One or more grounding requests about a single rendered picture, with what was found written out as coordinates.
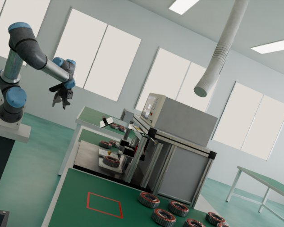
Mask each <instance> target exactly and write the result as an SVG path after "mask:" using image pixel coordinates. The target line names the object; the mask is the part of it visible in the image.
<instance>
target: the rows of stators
mask: <svg viewBox="0 0 284 227"><path fill-rule="evenodd" d="M205 218H206V219H207V221H208V222H210V223H211V224H213V225H215V226H216V227H229V226H227V225H226V221H225V220H224V218H222V217H221V216H220V215H217V214H216V213H213V212H207V214H206V216H205Z"/></svg>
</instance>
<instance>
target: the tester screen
mask: <svg viewBox="0 0 284 227"><path fill-rule="evenodd" d="M154 101H155V98H154V97H150V96H149V97H148V99H147V102H146V105H145V107H144V109H146V111H145V112H144V110H143V112H144V113H145V114H146V112H147V110H149V111H150V110H151V109H149V108H148V107H149V105H153V103H154Z"/></svg>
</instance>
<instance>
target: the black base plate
mask: <svg viewBox="0 0 284 227"><path fill-rule="evenodd" d="M99 149H102V150H105V151H108V152H109V151H110V150H108V149H105V148H102V147H99V146H96V145H94V144H91V143H88V142H85V141H82V140H81V142H80V145H79V149H78V152H77V155H76V159H75V161H74V165H73V168H75V169H78V170H81V171H84V172H87V173H90V174H93V175H96V176H99V177H102V178H105V179H108V180H111V181H114V182H117V183H120V184H123V185H126V186H129V187H132V188H135V189H138V190H141V191H144V192H147V193H150V191H151V190H150V188H149V185H148V184H147V186H146V188H144V187H141V186H140V184H141V182H142V179H143V177H144V175H143V173H142V171H141V169H140V167H139V165H138V164H137V172H136V174H135V176H132V179H131V181H130V183H128V182H125V177H126V175H127V167H128V164H127V163H126V164H125V166H124V169H123V171H122V172H123V173H119V172H116V171H113V170H110V169H107V168H104V167H101V166H99V157H100V158H104V157H102V156H99ZM111 153H113V154H116V155H118V158H119V157H120V154H118V153H116V152H113V151H111ZM123 159H124V156H123V155H121V158H120V160H119V161H120V166H121V169H122V168H123V165H124V161H123Z"/></svg>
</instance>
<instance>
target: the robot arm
mask: <svg viewBox="0 0 284 227"><path fill-rule="evenodd" d="M8 33H9V34H10V38H9V43H8V44H9V47H10V50H9V55H8V58H7V61H6V65H5V68H4V69H2V70H0V90H1V92H2V95H3V98H4V103H3V104H2V105H1V106H0V119H2V120H3V121H5V122H7V123H15V122H18V121H19V120H20V119H21V118H22V116H23V107H24V104H25V103H26V100H27V94H26V92H25V91H24V90H23V89H21V86H20V84H19V81H20V78H21V76H20V70H21V67H22V65H23V62H26V63H27V64H28V65H30V66H31V67H33V68H34V69H36V70H42V71H43V72H45V73H47V74H49V75H50V76H52V77H53V78H55V79H57V80H59V81H60V82H62V83H60V84H58V85H56V86H53V87H51V88H49V91H51V92H56V91H57V92H56V94H55V96H54V99H53V103H52V107H54V105H55V103H60V102H61V101H62V102H63V103H62V105H63V108H64V110H65V107H66V105H70V102H68V100H67V99H72V97H73V90H71V89H72V88H73V87H74V86H75V85H76V82H75V79H74V78H73V75H74V71H75V68H76V62H75V61H74V60H71V59H66V60H64V59H62V58H60V57H55V58H53V60H52V61H50V60H49V59H48V58H47V56H46V55H45V54H44V53H43V52H42V50H41V49H40V47H39V44H38V42H37V40H36V38H35V35H34V33H33V30H32V28H31V27H30V25H29V24H28V23H25V22H16V23H13V24H11V25H10V26H9V27H8ZM60 98H62V100H61V99H60Z"/></svg>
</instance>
